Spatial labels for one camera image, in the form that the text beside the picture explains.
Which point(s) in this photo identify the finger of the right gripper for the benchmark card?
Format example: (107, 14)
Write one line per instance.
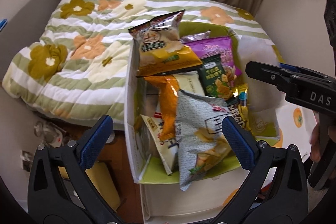
(287, 81)
(291, 68)

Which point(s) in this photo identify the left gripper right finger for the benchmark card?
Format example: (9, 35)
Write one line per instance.
(286, 201)

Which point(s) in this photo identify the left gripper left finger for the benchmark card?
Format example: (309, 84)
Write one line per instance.
(60, 191)

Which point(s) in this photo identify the dark green cracker packet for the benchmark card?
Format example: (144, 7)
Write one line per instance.
(213, 78)

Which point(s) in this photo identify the purple potato chips bag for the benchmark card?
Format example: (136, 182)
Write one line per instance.
(222, 46)

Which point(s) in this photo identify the grey patterned chips bag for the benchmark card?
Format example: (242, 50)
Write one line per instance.
(198, 132)

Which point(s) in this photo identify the yellow silver chips bag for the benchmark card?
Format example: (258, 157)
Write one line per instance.
(160, 47)

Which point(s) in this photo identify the person right hand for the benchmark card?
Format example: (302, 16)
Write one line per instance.
(314, 142)

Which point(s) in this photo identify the yellow wooden stool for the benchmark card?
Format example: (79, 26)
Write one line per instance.
(102, 181)

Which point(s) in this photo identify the gold yellow snack bag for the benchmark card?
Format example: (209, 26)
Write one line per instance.
(237, 105)

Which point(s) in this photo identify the dark brown snack packet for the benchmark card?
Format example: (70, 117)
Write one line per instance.
(195, 37)

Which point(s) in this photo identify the green cardboard snack box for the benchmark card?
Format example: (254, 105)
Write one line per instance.
(161, 197)

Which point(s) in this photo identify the white blue lettered snack bag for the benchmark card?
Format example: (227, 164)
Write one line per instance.
(167, 149)

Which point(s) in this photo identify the orange and cream snack bag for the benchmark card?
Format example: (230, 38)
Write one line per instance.
(168, 86)

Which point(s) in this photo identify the floral striped quilt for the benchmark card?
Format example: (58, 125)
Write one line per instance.
(77, 69)

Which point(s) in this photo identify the grey bed headboard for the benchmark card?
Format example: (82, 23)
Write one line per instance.
(25, 28)

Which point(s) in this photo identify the small blue wall device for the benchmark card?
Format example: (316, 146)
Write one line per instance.
(3, 23)

